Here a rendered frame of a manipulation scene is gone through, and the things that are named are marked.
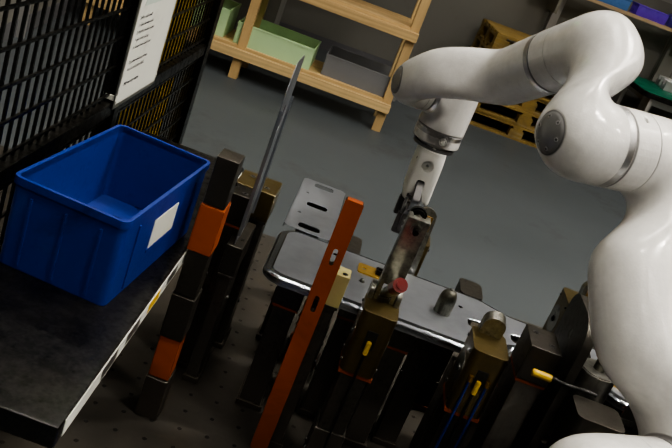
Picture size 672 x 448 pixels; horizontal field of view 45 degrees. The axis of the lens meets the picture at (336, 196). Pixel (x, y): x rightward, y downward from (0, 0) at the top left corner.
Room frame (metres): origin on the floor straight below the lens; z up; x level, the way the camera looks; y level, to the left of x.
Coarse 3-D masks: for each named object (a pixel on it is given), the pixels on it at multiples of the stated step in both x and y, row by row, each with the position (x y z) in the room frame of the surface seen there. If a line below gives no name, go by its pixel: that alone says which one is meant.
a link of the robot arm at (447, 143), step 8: (416, 128) 1.36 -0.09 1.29; (424, 128) 1.35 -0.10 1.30; (424, 136) 1.34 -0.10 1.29; (432, 136) 1.34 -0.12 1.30; (440, 136) 1.34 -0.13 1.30; (448, 136) 1.34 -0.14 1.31; (432, 144) 1.34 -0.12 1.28; (440, 144) 1.33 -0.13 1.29; (448, 144) 1.34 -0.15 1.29; (456, 144) 1.35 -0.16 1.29
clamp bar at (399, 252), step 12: (408, 216) 1.15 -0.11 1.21; (420, 216) 1.18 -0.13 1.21; (408, 228) 1.16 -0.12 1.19; (420, 228) 1.15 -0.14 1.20; (396, 240) 1.18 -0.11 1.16; (408, 240) 1.16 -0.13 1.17; (420, 240) 1.16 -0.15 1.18; (396, 252) 1.16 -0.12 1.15; (408, 252) 1.16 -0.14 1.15; (396, 264) 1.17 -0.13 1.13; (408, 264) 1.16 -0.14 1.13; (384, 276) 1.17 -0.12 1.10; (396, 276) 1.17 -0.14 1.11
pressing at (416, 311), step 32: (288, 256) 1.31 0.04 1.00; (320, 256) 1.36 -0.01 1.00; (352, 256) 1.41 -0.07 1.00; (288, 288) 1.22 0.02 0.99; (352, 288) 1.29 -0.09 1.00; (416, 288) 1.38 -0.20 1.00; (416, 320) 1.26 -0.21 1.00; (448, 320) 1.30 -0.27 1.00; (480, 320) 1.35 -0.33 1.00; (512, 320) 1.40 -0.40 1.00
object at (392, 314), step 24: (360, 312) 1.14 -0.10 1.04; (384, 312) 1.14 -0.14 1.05; (360, 336) 1.13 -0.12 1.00; (384, 336) 1.13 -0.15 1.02; (360, 360) 1.12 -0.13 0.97; (336, 384) 1.14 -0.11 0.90; (360, 384) 1.14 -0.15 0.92; (336, 408) 1.14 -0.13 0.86; (312, 432) 1.13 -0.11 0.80; (336, 432) 1.14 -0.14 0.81
